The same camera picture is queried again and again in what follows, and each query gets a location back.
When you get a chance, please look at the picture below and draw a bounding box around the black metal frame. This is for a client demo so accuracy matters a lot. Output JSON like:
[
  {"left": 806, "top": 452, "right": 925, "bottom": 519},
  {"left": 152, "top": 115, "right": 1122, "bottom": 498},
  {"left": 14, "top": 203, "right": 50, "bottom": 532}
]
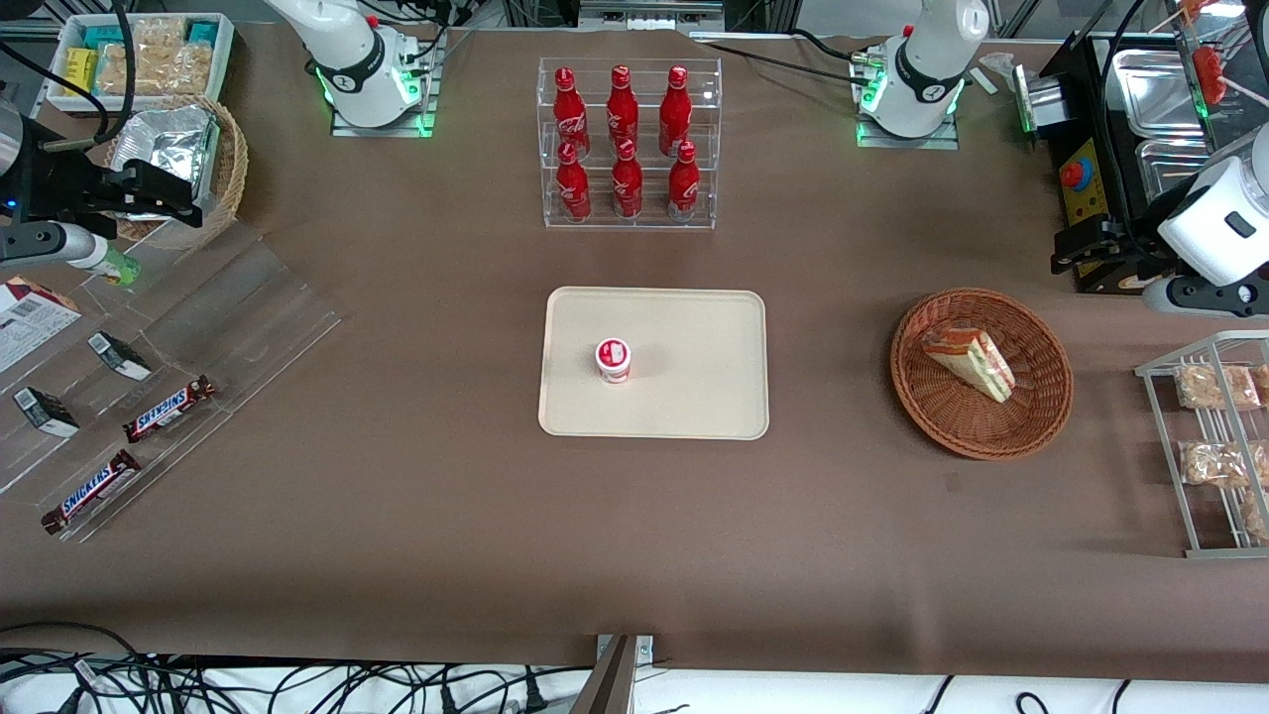
[{"left": 501, "top": 0, "right": 800, "bottom": 32}]

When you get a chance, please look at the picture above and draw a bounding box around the red cola bottle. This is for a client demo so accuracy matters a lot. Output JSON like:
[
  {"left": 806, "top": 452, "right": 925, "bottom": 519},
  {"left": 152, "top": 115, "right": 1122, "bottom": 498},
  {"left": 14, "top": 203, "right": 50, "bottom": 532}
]
[
  {"left": 611, "top": 139, "right": 644, "bottom": 220},
  {"left": 554, "top": 141, "right": 594, "bottom": 222},
  {"left": 666, "top": 141, "right": 702, "bottom": 222},
  {"left": 658, "top": 66, "right": 693, "bottom": 158},
  {"left": 606, "top": 65, "right": 641, "bottom": 152},
  {"left": 552, "top": 67, "right": 592, "bottom": 160}
]

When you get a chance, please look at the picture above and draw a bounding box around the clear plastic wrapper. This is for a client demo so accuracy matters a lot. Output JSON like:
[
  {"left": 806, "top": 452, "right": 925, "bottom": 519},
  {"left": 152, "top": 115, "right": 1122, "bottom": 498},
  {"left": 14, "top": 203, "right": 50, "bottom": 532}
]
[{"left": 976, "top": 52, "right": 1024, "bottom": 96}]

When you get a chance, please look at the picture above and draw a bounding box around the white plastic bin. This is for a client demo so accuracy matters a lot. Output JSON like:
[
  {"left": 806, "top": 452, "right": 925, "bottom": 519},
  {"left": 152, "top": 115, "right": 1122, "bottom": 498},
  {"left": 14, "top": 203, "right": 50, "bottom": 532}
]
[{"left": 45, "top": 12, "right": 237, "bottom": 116}]

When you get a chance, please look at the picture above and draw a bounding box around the red white yogurt cup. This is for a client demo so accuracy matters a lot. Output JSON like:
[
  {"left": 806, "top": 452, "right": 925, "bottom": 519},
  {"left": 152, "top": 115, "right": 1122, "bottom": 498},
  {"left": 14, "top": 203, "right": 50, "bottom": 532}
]
[{"left": 595, "top": 337, "right": 634, "bottom": 385}]

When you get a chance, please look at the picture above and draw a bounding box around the grey wire rack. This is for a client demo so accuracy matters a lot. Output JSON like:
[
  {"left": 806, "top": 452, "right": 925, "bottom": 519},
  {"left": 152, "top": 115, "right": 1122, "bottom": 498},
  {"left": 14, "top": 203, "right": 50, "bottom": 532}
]
[{"left": 1134, "top": 330, "right": 1269, "bottom": 560}]

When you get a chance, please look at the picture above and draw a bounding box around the brown table cover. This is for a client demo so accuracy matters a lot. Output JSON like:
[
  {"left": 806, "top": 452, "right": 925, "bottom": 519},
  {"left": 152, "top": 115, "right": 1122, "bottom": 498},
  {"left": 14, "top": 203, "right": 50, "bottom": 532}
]
[{"left": 0, "top": 20, "right": 1269, "bottom": 685}]

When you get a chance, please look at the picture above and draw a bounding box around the grey metal camera bracket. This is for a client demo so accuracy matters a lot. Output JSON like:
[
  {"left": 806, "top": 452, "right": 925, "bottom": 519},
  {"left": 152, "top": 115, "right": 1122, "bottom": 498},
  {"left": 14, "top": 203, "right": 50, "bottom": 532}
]
[{"left": 571, "top": 634, "right": 656, "bottom": 714}]

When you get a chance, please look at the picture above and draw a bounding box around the white red printed carton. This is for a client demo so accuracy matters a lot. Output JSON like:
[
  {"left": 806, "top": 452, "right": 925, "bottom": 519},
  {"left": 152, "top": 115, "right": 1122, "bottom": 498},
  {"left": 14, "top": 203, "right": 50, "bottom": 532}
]
[{"left": 0, "top": 277, "right": 83, "bottom": 374}]

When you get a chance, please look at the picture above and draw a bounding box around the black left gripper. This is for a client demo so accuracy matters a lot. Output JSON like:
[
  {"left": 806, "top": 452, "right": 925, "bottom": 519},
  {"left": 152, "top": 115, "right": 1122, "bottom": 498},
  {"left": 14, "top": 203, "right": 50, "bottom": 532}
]
[{"left": 1050, "top": 213, "right": 1183, "bottom": 279}]

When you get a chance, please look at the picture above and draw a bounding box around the silver foil bag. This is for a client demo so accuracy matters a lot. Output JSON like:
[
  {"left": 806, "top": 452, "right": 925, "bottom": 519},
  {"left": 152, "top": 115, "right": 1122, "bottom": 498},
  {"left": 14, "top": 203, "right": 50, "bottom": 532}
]
[{"left": 121, "top": 104, "right": 221, "bottom": 221}]

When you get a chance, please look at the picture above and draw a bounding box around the yellow snack box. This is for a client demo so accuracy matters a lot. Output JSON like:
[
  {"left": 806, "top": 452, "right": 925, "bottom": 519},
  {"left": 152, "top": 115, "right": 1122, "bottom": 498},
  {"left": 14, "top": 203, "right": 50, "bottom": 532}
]
[{"left": 63, "top": 48, "right": 100, "bottom": 98}]

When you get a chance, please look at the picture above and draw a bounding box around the red food on skewer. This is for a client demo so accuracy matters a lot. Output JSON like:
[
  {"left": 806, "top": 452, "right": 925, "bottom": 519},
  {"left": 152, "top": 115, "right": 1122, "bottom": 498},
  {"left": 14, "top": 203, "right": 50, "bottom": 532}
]
[{"left": 1190, "top": 44, "right": 1269, "bottom": 108}]

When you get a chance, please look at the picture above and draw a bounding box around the clear acrylic display stand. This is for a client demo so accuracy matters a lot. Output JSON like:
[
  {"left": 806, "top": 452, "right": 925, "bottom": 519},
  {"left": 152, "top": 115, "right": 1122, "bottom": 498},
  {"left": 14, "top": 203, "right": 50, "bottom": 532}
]
[{"left": 0, "top": 218, "right": 344, "bottom": 545}]

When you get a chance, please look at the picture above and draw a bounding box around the tan deep wicker basket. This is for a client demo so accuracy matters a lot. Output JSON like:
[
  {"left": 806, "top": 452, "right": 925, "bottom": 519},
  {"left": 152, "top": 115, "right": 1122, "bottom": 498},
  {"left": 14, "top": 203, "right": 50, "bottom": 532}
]
[{"left": 103, "top": 94, "right": 250, "bottom": 252}]

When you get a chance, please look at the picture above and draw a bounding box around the clear bag of crackers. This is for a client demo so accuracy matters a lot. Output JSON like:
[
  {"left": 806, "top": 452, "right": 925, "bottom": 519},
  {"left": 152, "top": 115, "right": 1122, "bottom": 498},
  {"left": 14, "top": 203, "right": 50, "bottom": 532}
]
[
  {"left": 129, "top": 17, "right": 191, "bottom": 60},
  {"left": 139, "top": 45, "right": 215, "bottom": 96},
  {"left": 97, "top": 45, "right": 141, "bottom": 96}
]

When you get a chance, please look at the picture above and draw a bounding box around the black food warmer case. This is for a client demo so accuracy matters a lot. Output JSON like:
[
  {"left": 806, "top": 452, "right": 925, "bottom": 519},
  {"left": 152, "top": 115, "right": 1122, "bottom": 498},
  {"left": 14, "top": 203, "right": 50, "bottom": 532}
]
[{"left": 1049, "top": 28, "right": 1269, "bottom": 296}]

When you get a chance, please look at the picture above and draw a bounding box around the small black white box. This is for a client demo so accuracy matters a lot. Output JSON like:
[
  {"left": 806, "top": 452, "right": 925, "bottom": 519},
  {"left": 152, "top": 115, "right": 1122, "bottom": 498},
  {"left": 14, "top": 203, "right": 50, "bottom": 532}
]
[
  {"left": 13, "top": 387, "right": 81, "bottom": 439},
  {"left": 87, "top": 331, "right": 154, "bottom": 383}
]

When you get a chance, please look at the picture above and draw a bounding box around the steel warmer pan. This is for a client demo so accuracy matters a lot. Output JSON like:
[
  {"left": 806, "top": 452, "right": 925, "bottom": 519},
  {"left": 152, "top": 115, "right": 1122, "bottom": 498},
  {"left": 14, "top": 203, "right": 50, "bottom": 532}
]
[
  {"left": 1109, "top": 49, "right": 1209, "bottom": 141},
  {"left": 1134, "top": 138, "right": 1218, "bottom": 201}
]

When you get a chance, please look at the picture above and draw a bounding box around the brown snickers bar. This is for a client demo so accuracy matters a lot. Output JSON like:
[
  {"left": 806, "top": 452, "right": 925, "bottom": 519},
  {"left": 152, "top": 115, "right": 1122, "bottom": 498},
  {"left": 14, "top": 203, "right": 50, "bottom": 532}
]
[
  {"left": 122, "top": 375, "right": 218, "bottom": 444},
  {"left": 41, "top": 449, "right": 144, "bottom": 536}
]

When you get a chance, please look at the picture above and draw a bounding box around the orange food on skewer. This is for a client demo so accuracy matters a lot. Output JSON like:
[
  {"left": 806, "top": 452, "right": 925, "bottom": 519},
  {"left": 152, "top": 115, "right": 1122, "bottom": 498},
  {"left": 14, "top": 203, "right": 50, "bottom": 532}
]
[{"left": 1148, "top": 0, "right": 1218, "bottom": 33}]

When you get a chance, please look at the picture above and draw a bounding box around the triangle sandwich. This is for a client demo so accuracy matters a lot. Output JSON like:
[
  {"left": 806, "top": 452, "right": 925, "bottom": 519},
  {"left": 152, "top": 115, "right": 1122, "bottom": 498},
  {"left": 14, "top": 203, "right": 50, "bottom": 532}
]
[{"left": 920, "top": 325, "right": 1017, "bottom": 405}]

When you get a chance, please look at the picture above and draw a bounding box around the beige plastic tray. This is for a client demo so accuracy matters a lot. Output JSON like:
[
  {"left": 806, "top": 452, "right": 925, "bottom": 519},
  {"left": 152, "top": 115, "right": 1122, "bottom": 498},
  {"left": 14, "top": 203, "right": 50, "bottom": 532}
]
[{"left": 538, "top": 287, "right": 770, "bottom": 440}]

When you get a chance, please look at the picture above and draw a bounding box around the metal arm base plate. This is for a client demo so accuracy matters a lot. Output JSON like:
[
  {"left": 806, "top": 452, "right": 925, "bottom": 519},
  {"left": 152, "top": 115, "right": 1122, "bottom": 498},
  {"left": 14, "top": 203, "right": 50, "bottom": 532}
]
[
  {"left": 330, "top": 28, "right": 447, "bottom": 139},
  {"left": 856, "top": 91, "right": 962, "bottom": 152}
]

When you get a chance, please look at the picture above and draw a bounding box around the silver metal box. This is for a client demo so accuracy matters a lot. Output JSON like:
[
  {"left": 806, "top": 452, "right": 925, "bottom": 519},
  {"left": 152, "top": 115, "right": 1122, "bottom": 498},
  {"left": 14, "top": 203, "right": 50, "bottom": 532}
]
[{"left": 1010, "top": 63, "right": 1068, "bottom": 136}]

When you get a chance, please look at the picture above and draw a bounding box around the clear acrylic bottle rack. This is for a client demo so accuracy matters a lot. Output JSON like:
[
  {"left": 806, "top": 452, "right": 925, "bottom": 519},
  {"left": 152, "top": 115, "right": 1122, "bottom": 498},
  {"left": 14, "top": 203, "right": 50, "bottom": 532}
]
[{"left": 537, "top": 57, "right": 723, "bottom": 231}]

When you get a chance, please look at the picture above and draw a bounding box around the brown round wicker basket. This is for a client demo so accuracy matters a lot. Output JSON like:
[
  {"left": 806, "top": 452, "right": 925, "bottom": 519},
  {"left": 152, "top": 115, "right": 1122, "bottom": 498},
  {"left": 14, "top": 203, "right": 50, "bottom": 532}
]
[{"left": 889, "top": 288, "right": 1075, "bottom": 461}]

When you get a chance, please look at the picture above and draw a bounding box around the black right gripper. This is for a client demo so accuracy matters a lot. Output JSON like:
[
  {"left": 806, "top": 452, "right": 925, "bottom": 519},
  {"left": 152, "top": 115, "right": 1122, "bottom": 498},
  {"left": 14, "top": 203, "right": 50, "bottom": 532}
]
[{"left": 18, "top": 147, "right": 207, "bottom": 231}]

